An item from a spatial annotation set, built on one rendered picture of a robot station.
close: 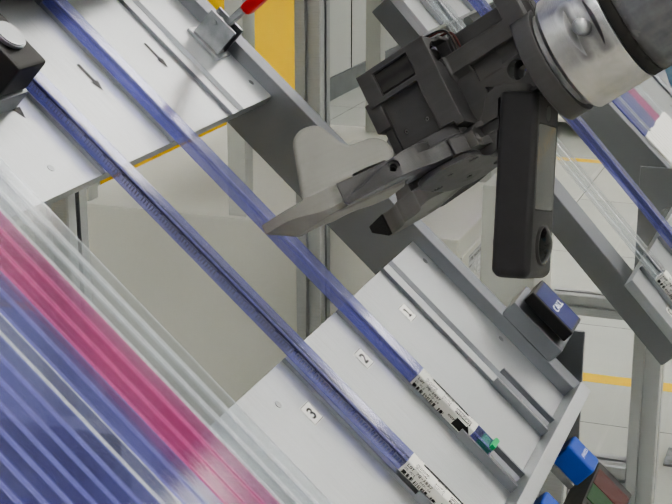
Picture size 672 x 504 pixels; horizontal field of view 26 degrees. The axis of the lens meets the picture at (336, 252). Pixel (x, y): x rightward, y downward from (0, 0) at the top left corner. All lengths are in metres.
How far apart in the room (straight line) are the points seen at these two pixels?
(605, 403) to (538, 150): 2.31
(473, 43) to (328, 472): 0.29
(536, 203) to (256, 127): 0.47
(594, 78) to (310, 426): 0.30
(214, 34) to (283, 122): 0.10
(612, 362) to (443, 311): 2.19
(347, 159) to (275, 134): 0.41
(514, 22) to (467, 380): 0.38
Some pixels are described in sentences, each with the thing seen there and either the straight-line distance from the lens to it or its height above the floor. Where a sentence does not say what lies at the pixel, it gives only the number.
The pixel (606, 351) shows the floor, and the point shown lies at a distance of 3.48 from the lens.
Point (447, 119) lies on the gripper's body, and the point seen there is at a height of 1.03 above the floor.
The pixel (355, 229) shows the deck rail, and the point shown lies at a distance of 1.30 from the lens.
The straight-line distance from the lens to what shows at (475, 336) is 1.25.
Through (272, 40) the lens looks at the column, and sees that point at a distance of 4.34.
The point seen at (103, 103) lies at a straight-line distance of 1.10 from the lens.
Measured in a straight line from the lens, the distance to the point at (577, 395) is 1.27.
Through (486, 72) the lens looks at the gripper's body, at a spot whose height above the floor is 1.06.
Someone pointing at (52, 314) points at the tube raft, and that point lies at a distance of 0.87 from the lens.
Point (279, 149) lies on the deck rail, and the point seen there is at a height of 0.92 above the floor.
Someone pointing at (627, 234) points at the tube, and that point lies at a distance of 1.43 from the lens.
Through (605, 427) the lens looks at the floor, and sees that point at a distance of 3.06.
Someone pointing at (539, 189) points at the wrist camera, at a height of 0.99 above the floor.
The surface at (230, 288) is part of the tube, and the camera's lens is 1.01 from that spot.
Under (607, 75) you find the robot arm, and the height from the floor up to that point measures 1.06.
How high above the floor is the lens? 1.21
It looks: 17 degrees down
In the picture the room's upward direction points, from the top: straight up
